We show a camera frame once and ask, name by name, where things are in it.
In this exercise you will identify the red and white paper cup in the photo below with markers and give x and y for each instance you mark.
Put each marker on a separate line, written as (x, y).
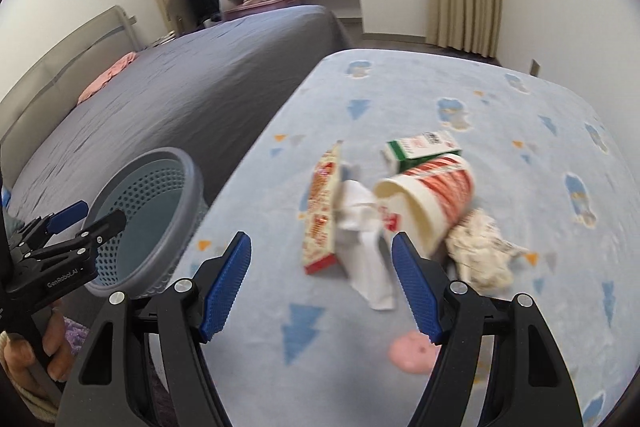
(430, 192)

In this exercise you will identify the green and white carton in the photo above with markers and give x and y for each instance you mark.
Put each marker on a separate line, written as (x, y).
(420, 147)

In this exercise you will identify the printed paper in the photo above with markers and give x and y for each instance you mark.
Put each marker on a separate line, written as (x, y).
(480, 252)

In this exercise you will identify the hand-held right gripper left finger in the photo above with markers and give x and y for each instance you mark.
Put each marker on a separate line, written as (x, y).
(227, 279)

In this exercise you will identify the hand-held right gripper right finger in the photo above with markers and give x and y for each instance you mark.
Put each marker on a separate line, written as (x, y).
(415, 287)

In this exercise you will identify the beige chair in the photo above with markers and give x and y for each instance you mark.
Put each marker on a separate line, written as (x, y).
(175, 17)

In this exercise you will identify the pink round object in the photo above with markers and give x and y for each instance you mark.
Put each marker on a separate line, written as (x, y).
(410, 352)

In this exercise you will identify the grey headboard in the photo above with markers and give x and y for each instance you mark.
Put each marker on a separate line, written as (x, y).
(60, 52)

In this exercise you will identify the light blue printed blanket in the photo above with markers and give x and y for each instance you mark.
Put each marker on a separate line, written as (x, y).
(500, 207)

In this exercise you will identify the red snack box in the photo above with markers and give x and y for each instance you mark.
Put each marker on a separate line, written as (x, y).
(320, 217)

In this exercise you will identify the grey bed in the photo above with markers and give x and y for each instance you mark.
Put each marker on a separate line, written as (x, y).
(200, 82)

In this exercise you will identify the person's left hand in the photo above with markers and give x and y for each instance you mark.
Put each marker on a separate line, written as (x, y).
(56, 347)

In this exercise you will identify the grey perforated waste basket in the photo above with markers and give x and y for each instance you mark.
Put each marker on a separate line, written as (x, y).
(150, 227)

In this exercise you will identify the pink laundry basket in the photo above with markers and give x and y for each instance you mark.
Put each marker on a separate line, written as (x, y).
(260, 9)

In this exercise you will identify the white tissue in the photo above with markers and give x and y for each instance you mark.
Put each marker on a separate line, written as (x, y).
(367, 257)

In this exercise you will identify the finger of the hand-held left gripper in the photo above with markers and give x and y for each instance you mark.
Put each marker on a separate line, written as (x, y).
(70, 213)
(97, 234)

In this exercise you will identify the purple cloth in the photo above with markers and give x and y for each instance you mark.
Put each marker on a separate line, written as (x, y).
(75, 337)

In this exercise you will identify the pink cloth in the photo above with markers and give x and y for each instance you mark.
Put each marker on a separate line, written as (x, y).
(105, 79)

